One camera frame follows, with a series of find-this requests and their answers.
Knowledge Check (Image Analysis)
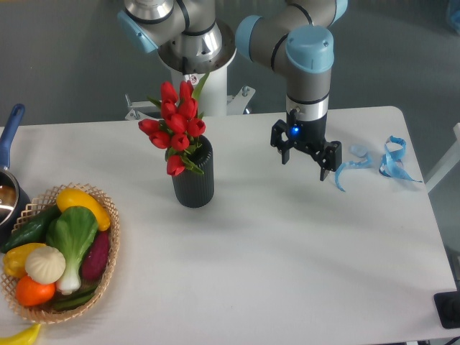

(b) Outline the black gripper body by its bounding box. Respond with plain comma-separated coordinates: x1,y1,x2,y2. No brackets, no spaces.
285,110,327,155

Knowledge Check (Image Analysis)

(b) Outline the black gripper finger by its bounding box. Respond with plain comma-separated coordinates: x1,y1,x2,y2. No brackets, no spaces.
270,119,295,165
313,141,342,181

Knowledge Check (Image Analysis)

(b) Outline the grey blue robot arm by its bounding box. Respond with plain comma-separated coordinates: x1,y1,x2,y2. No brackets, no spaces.
117,1,348,176

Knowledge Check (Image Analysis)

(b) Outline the dark ribbed vase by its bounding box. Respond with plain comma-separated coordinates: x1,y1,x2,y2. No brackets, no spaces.
165,135,214,208

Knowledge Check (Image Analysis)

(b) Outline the blue ribbon strip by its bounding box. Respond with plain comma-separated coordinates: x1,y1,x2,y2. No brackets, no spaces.
334,144,373,192

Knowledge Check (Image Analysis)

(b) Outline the blue ribbon knot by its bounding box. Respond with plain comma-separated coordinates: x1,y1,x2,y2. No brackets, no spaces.
379,136,422,183

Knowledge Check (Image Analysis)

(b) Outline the red tulip bouquet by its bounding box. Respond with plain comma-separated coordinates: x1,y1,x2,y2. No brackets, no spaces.
138,73,209,176

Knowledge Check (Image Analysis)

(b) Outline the black device at edge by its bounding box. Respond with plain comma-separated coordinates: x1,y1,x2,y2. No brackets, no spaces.
433,291,459,329

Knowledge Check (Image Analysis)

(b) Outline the purple sweet potato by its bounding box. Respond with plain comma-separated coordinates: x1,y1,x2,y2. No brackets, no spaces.
81,231,110,281

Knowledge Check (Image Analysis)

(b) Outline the green bok choy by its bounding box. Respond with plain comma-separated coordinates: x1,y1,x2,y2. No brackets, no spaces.
46,206,98,295

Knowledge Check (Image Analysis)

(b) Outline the woven bamboo basket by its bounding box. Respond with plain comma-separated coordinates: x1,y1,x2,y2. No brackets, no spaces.
1,183,120,324

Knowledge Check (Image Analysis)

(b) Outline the green bean pod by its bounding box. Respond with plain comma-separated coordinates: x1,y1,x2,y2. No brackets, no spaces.
51,285,96,312

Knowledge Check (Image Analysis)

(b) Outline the green cucumber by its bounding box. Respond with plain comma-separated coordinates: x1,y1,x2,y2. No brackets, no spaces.
1,205,61,254

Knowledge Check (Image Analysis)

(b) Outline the white steamed bun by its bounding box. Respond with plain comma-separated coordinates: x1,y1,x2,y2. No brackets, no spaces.
24,246,66,285

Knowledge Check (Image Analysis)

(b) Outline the yellow bell pepper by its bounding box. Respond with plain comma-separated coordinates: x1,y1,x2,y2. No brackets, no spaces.
3,243,46,279

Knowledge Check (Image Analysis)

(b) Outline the orange fruit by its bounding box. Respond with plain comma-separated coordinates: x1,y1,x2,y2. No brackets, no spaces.
15,275,56,307

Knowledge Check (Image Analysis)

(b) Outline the yellow banana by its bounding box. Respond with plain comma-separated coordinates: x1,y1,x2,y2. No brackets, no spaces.
1,324,41,345

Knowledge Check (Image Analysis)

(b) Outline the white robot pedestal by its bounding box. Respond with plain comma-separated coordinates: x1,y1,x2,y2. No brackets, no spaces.
124,60,256,121

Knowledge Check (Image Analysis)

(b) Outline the white frame at right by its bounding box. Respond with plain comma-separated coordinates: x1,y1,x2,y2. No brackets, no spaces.
425,123,459,193

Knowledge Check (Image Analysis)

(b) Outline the blue handled saucepan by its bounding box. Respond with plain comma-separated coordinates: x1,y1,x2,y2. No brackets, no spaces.
1,103,30,243

